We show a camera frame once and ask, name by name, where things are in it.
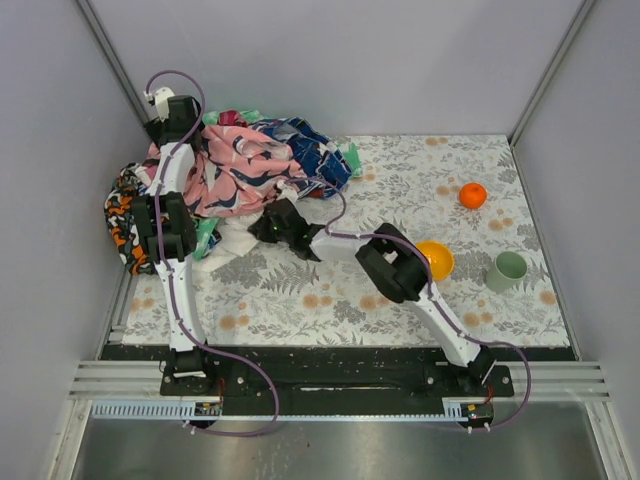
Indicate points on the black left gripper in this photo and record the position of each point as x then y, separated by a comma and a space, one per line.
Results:
157, 129

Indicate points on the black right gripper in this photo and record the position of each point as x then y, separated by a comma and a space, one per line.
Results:
273, 226

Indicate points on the pink navy patterned cloth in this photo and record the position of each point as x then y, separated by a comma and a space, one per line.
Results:
236, 171

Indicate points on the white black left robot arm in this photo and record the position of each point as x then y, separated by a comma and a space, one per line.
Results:
169, 238

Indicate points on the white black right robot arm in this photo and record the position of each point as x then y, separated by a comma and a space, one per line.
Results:
400, 272

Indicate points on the green white tie-dye cloth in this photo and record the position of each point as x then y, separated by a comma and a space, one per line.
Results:
233, 118

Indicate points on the blue white red cloth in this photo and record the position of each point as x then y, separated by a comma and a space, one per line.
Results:
318, 156

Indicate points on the orange black camo cloth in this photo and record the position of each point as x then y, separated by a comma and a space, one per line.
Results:
120, 220

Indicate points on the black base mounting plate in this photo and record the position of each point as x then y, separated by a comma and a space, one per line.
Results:
244, 370

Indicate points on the yellow plastic bowl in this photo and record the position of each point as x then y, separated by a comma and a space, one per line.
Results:
440, 258

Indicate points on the floral patterned table mat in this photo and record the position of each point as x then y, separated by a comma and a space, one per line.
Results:
271, 297

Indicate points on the orange fruit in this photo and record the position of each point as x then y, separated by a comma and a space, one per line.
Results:
472, 195

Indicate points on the pale green cup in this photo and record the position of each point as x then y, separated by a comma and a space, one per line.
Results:
507, 270

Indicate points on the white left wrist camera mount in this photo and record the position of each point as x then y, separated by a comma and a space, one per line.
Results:
160, 100

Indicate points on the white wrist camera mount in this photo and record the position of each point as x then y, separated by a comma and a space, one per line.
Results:
160, 100
286, 191

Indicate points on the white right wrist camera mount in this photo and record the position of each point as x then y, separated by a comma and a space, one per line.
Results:
286, 191

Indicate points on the left aluminium corner post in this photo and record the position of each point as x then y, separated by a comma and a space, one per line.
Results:
105, 45

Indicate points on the aluminium corner post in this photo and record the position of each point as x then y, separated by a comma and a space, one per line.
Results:
105, 45
559, 55

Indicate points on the grey slotted cable duct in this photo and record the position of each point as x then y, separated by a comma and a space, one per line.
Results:
427, 410

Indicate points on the right aluminium corner post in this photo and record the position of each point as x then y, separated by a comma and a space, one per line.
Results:
559, 55

